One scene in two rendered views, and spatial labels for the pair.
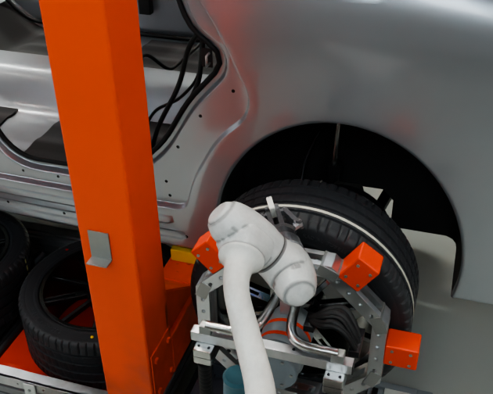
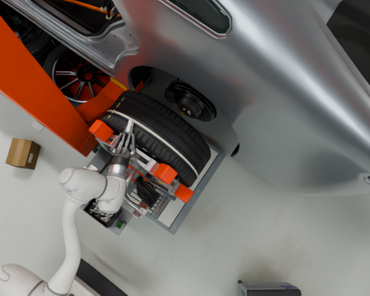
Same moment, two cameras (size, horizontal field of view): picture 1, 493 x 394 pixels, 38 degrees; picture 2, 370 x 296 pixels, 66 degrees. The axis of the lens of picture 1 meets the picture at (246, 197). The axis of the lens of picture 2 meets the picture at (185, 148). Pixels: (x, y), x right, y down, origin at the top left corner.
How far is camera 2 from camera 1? 130 cm
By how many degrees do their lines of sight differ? 42
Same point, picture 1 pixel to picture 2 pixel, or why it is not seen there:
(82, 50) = not seen: outside the picture
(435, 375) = (234, 142)
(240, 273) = (69, 211)
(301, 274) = (108, 207)
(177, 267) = (112, 87)
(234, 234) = (69, 192)
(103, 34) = not seen: outside the picture
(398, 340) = (181, 192)
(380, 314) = (172, 188)
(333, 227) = (158, 150)
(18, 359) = not seen: hidden behind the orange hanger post
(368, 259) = (166, 177)
